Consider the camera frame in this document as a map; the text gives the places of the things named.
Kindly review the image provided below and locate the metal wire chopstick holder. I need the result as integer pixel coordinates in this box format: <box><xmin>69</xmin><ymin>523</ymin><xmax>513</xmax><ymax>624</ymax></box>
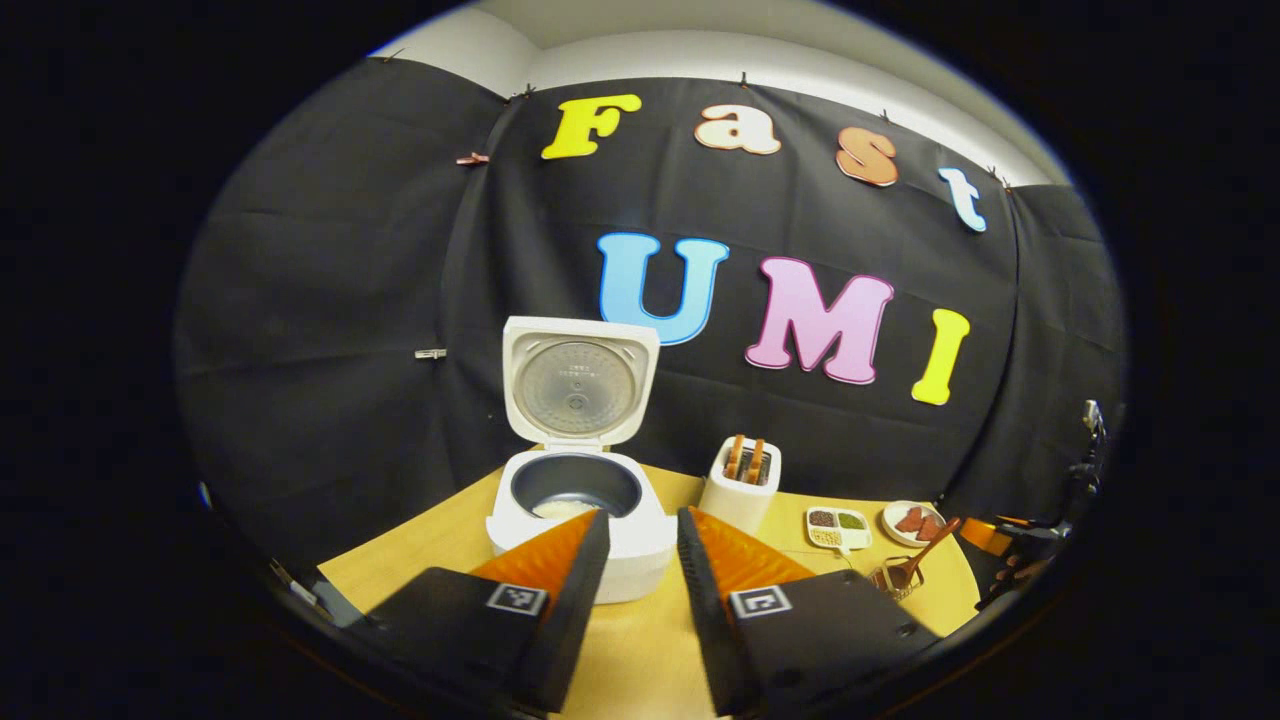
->
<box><xmin>868</xmin><ymin>557</ymin><xmax>926</xmax><ymax>601</ymax></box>

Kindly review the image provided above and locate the white rice cooker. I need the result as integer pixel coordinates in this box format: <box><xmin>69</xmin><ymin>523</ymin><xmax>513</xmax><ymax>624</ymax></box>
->
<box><xmin>486</xmin><ymin>316</ymin><xmax>679</xmax><ymax>605</ymax></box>

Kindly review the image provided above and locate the white divided grain dish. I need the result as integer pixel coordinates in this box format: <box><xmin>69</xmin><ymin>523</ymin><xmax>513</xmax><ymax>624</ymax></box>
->
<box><xmin>805</xmin><ymin>507</ymin><xmax>873</xmax><ymax>556</ymax></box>

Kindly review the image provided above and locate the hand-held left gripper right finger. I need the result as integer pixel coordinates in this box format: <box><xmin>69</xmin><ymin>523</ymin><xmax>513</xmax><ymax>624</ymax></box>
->
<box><xmin>677</xmin><ymin>506</ymin><xmax>941</xmax><ymax>717</ymax></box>

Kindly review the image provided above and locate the white toaster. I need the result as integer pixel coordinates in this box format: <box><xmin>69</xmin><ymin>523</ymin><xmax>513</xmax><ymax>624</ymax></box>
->
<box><xmin>698</xmin><ymin>437</ymin><xmax>783</xmax><ymax>538</ymax></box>

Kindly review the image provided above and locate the white round plate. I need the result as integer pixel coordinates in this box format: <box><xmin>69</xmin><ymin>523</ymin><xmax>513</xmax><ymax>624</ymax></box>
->
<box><xmin>882</xmin><ymin>500</ymin><xmax>949</xmax><ymax>549</ymax></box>

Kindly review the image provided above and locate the brown wooden spoon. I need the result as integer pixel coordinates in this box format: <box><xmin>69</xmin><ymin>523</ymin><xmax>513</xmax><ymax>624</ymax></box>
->
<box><xmin>885</xmin><ymin>517</ymin><xmax>963</xmax><ymax>591</ymax></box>

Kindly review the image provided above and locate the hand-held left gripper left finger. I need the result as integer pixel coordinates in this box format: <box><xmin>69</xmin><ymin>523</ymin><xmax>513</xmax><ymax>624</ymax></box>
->
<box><xmin>350</xmin><ymin>508</ymin><xmax>611</xmax><ymax>713</ymax></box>

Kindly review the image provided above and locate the black backdrop cloth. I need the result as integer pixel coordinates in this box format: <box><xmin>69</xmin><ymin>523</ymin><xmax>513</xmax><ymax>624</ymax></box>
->
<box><xmin>175</xmin><ymin>57</ymin><xmax>1129</xmax><ymax>571</ymax></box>

